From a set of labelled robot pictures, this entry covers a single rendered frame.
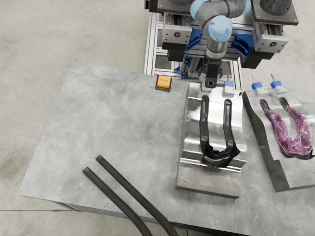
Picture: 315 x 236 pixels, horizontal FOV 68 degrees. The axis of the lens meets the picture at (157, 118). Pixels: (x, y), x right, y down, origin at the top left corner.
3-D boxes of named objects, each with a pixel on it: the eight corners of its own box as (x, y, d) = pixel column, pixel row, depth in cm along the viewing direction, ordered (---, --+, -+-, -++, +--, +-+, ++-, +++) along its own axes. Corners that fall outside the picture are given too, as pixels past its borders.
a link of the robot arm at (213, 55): (226, 54, 85) (204, 52, 86) (224, 61, 90) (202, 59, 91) (228, 37, 88) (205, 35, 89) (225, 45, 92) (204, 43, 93)
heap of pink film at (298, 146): (259, 108, 115) (267, 100, 108) (292, 106, 117) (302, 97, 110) (279, 160, 103) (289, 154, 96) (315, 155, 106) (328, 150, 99)
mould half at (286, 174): (241, 95, 125) (250, 83, 115) (286, 92, 128) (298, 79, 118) (275, 192, 103) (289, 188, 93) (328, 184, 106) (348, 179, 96)
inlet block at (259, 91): (245, 78, 127) (250, 72, 122) (254, 77, 127) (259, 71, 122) (253, 99, 121) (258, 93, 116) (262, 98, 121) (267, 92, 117)
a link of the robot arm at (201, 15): (210, 9, 93) (225, 28, 89) (185, 16, 90) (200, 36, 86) (217, -9, 86) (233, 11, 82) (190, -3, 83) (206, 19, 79)
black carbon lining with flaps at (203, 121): (199, 96, 114) (205, 84, 106) (232, 102, 114) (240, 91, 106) (194, 165, 98) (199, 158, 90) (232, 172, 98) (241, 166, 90)
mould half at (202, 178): (186, 92, 123) (191, 76, 111) (235, 100, 123) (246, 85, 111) (175, 188, 100) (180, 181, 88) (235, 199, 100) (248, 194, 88)
